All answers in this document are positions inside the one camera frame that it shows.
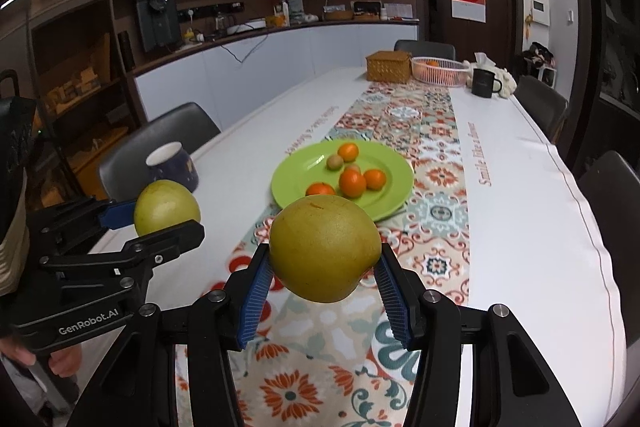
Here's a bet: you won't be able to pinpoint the white lower cabinets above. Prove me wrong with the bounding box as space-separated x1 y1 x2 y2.
132 19 421 128

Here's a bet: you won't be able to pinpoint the yellow pear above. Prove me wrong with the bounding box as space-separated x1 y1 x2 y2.
269 196 383 304

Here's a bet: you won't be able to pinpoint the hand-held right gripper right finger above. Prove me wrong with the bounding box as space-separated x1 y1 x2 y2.
375 244 583 427

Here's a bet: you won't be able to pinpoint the pink plastic basket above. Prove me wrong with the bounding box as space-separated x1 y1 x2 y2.
411 56 472 88

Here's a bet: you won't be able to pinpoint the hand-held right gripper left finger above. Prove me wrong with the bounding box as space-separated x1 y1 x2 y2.
67 244 275 427

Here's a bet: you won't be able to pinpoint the patterned table runner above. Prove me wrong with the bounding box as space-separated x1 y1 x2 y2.
172 82 471 427

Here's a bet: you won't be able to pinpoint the person's left hand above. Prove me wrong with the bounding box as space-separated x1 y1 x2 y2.
1 338 82 378

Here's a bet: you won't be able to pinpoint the grey chair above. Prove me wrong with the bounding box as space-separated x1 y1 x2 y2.
98 102 222 202
514 75 570 145
577 150 640 288
393 39 457 62

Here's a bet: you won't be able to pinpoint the black water dispenser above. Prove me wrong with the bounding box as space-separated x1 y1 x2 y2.
136 0 181 52

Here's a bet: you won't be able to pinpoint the black thermos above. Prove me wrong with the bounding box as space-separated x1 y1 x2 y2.
117 32 136 68

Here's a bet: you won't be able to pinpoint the green plate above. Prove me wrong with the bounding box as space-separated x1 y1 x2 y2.
270 140 415 223

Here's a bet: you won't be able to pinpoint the white crumpled cloth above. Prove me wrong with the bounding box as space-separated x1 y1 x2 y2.
462 52 518 100

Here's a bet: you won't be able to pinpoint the dark bag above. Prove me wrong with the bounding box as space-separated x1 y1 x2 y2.
520 42 558 88

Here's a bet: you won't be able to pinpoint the green apple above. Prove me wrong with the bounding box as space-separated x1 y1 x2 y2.
133 180 202 238

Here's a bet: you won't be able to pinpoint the black mug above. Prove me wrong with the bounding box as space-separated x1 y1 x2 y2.
470 68 503 98

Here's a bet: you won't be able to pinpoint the dark wooden shelf unit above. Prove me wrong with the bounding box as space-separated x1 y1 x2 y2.
0 0 143 208

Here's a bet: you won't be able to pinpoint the wicker basket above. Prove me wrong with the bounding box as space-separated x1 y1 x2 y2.
366 51 413 84

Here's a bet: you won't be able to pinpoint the navy blue mug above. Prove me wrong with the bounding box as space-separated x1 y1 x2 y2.
145 141 200 194

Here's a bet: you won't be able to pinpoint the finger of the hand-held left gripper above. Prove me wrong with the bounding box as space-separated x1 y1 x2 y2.
39 219 206 276
30 197 136 253

